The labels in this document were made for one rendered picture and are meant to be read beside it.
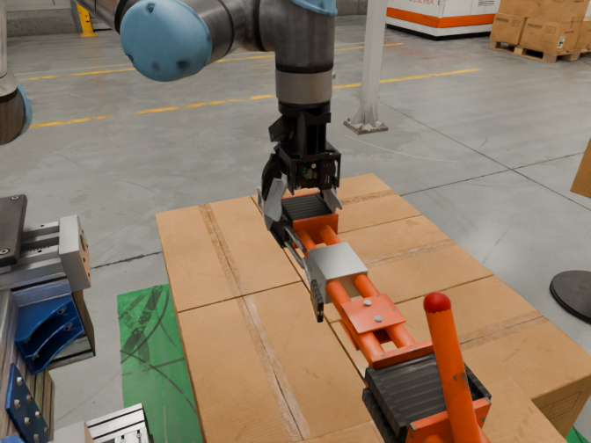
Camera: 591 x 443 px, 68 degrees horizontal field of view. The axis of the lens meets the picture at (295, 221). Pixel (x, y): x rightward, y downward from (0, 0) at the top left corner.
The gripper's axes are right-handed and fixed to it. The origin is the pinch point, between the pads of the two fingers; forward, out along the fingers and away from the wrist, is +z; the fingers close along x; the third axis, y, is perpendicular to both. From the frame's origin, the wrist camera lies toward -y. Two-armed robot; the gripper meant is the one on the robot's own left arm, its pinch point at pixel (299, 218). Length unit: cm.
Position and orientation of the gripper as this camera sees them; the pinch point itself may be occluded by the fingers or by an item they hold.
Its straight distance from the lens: 71.0
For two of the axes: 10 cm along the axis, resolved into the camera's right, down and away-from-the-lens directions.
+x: 9.5, -1.8, 2.7
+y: 3.2, 5.1, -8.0
